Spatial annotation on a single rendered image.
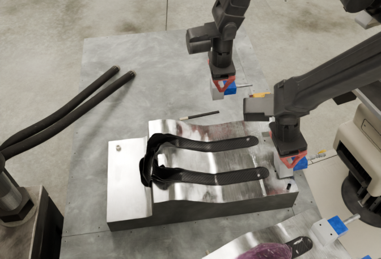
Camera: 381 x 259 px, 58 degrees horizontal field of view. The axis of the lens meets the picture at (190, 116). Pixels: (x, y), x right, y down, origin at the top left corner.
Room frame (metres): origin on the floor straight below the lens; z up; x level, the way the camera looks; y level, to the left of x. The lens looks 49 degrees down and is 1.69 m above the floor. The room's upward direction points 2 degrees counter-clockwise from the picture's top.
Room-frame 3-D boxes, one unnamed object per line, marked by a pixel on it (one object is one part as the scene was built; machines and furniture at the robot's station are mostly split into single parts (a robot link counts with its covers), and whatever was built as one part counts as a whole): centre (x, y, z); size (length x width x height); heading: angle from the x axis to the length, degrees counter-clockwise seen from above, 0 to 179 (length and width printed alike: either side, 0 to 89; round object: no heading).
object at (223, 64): (0.77, -0.09, 1.06); 0.10 x 0.07 x 0.07; 6
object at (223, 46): (0.77, -0.09, 1.12); 0.07 x 0.06 x 0.07; 101
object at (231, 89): (0.78, -0.13, 0.94); 0.13 x 0.05 x 0.05; 96
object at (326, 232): (0.35, -0.36, 0.86); 0.13 x 0.05 x 0.05; 114
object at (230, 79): (0.76, -0.10, 0.99); 0.07 x 0.07 x 0.09; 6
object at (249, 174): (0.53, -0.03, 0.92); 0.35 x 0.16 x 0.09; 96
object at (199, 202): (0.53, -0.01, 0.87); 0.50 x 0.26 x 0.14; 96
